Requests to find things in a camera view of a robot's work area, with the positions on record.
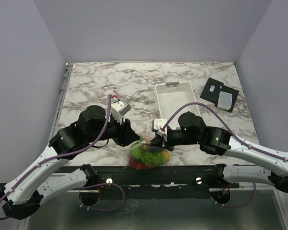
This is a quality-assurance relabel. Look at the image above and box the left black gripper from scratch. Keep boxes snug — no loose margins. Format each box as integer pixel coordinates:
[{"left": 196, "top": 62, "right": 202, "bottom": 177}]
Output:
[{"left": 87, "top": 113, "right": 141, "bottom": 147}]

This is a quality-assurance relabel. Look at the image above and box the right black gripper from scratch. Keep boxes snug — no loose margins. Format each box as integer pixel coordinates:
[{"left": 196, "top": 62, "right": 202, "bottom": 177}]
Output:
[{"left": 149, "top": 128, "right": 200, "bottom": 151}]

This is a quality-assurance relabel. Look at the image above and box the red watermelon slice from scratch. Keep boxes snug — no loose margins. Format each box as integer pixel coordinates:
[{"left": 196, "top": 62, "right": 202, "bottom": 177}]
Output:
[{"left": 140, "top": 134, "right": 153, "bottom": 142}]

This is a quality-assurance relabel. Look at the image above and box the yellow bell pepper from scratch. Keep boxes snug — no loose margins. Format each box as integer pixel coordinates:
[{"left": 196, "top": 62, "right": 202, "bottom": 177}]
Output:
[{"left": 163, "top": 152, "right": 170, "bottom": 162}]

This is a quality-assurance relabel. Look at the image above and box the green grapes bunch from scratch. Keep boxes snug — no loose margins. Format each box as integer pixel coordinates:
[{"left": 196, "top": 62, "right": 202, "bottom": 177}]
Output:
[{"left": 141, "top": 152, "right": 165, "bottom": 167}]

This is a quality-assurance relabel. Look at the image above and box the green round guava fruit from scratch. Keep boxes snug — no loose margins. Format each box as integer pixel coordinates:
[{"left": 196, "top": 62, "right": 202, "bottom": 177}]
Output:
[{"left": 130, "top": 147, "right": 144, "bottom": 160}]

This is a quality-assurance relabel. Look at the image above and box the clear dotted zip bag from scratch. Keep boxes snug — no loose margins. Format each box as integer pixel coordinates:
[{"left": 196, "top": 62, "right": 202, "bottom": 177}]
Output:
[{"left": 128, "top": 134, "right": 170, "bottom": 170}]

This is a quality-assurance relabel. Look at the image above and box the white perforated plastic basket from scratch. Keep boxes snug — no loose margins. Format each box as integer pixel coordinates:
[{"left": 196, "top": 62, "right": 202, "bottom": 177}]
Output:
[{"left": 155, "top": 81, "right": 196, "bottom": 120}]

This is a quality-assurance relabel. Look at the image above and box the purple eggplant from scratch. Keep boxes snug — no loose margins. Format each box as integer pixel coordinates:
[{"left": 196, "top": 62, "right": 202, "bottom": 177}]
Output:
[{"left": 146, "top": 145, "right": 164, "bottom": 153}]

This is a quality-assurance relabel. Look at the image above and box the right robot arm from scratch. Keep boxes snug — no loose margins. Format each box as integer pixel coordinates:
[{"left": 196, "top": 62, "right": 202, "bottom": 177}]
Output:
[{"left": 150, "top": 112, "right": 288, "bottom": 193}]

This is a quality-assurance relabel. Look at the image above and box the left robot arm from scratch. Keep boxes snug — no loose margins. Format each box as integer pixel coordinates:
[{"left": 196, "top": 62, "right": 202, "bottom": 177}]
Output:
[{"left": 0, "top": 101, "right": 140, "bottom": 220}]

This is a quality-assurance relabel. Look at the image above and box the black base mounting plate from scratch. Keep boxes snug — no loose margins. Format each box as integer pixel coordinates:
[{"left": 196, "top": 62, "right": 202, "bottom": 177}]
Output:
[{"left": 94, "top": 164, "right": 239, "bottom": 200}]

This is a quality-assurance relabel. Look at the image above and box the black square mat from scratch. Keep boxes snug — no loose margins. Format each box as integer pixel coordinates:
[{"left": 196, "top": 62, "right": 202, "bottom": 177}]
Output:
[{"left": 200, "top": 78, "right": 239, "bottom": 113}]

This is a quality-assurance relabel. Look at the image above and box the grey rectangular pad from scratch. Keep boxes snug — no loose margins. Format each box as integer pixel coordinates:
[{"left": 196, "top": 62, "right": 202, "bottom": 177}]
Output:
[{"left": 217, "top": 92, "right": 233, "bottom": 110}]

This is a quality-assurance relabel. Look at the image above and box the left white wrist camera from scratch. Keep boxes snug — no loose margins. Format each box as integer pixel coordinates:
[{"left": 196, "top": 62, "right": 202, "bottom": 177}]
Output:
[{"left": 111, "top": 97, "right": 131, "bottom": 125}]

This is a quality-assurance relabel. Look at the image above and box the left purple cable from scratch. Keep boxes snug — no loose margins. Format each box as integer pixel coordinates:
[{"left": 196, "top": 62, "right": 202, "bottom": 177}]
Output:
[{"left": 0, "top": 94, "right": 116, "bottom": 220}]

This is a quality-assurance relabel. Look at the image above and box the purple cable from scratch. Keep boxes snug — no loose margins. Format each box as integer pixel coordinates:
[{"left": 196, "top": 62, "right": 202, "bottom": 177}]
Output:
[
  {"left": 162, "top": 102, "right": 288, "bottom": 163},
  {"left": 0, "top": 94, "right": 116, "bottom": 220}
]

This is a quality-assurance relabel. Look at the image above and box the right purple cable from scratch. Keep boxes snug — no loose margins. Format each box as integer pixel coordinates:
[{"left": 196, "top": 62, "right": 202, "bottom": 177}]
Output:
[{"left": 162, "top": 102, "right": 288, "bottom": 163}]

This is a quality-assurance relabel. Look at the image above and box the aluminium side rail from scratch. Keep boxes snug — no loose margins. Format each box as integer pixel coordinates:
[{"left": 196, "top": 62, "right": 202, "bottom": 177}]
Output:
[{"left": 47, "top": 63, "right": 73, "bottom": 146}]

